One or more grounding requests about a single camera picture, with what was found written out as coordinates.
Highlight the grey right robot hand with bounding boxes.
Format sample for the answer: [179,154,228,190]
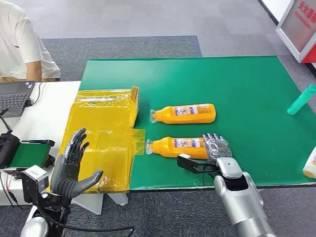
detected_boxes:
[202,132,233,163]

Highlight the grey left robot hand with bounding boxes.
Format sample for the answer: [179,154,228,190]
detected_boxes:
[49,128,104,199]

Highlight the orange bottle with clear cap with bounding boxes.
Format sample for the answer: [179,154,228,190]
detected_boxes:
[146,136,209,160]
[149,103,216,125]

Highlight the teal plastic bottle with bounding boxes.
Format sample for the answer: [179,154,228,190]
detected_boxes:
[287,83,316,116]

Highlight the white and yellow bottle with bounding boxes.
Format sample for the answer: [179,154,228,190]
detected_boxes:
[302,154,316,179]

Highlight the green table mat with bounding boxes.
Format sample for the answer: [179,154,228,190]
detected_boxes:
[78,56,316,191]

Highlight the yellow taped cardboard box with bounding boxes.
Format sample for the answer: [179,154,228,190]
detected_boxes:
[55,86,146,194]

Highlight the black box with fan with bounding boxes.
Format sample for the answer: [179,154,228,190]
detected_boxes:
[0,130,20,170]

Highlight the dark grey laptop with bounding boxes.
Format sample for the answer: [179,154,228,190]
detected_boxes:
[0,80,35,119]

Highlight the person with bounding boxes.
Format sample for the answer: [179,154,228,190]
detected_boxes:
[0,0,61,83]

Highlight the red and white sign board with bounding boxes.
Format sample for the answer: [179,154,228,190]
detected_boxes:
[275,0,316,64]

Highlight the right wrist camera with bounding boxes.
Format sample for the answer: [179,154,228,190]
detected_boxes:
[176,153,220,175]

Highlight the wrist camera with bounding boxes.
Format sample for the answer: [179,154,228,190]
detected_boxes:
[21,165,49,206]
[176,153,220,175]

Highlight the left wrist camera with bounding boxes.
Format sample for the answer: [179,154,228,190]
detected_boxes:
[21,165,49,206]

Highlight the black left camera cable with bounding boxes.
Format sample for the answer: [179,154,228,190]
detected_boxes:
[37,204,136,237]

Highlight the red and black wires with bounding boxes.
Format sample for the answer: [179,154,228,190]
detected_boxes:
[0,170,32,211]

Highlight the black laptop cable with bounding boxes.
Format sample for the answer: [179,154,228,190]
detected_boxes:
[29,81,47,107]

